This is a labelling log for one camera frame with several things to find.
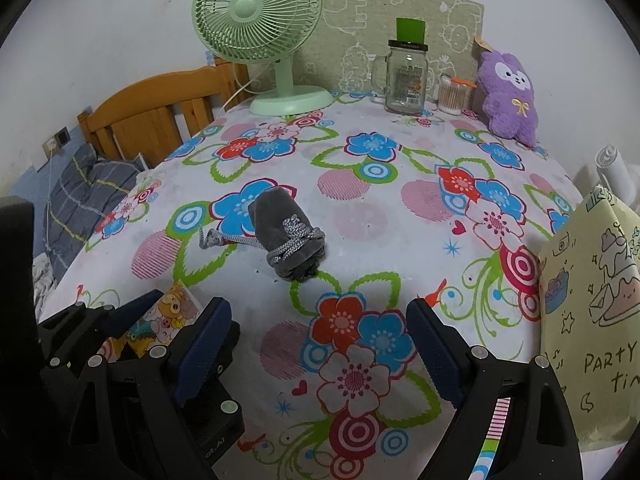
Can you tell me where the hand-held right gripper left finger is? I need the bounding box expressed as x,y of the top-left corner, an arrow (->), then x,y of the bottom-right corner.
65,297 -> 233,480

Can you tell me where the wooden bed headboard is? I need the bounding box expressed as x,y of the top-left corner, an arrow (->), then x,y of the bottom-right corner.
77,57 -> 251,168

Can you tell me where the yellow cartoon fabric storage box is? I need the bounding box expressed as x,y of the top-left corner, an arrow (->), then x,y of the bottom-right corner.
537,185 -> 640,453

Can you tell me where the cotton swab container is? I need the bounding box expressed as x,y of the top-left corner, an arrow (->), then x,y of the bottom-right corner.
437,74 -> 476,114

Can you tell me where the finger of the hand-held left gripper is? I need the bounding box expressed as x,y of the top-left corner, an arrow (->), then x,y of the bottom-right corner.
39,290 -> 165,393

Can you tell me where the colourful cartoon packet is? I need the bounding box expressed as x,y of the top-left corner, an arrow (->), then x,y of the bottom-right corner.
102,280 -> 203,361

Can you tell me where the purple plush bunny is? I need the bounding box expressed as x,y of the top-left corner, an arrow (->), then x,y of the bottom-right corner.
472,36 -> 541,149

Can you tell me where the glass jar with black lid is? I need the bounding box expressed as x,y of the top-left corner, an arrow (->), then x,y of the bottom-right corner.
370,40 -> 430,115

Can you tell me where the grey drawstring pouch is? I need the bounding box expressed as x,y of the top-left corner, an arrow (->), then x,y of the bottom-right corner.
199,189 -> 326,282

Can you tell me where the green desk fan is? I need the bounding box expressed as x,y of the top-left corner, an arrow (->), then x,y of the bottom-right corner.
191,0 -> 333,117

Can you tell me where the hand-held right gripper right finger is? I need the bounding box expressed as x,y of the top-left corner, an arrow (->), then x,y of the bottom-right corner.
406,299 -> 585,480

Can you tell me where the white standing fan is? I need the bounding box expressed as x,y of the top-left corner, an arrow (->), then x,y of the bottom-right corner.
594,144 -> 640,202

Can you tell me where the grey plaid bedding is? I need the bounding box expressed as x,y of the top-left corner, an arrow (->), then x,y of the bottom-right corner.
32,142 -> 145,306

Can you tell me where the white fan cable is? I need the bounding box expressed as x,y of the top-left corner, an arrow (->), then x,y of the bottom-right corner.
221,62 -> 252,112

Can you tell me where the floral tablecloth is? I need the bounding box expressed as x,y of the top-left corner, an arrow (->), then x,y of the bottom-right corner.
32,87 -> 640,480

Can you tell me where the wall socket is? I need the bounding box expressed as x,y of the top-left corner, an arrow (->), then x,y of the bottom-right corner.
42,127 -> 72,159

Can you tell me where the green cup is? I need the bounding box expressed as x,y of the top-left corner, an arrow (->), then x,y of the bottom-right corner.
395,17 -> 426,44

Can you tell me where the green cartoon wall board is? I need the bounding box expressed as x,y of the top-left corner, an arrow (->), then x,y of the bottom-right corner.
295,0 -> 485,92

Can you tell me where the white charger cable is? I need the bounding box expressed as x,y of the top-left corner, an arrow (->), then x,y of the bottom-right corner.
42,152 -> 57,247

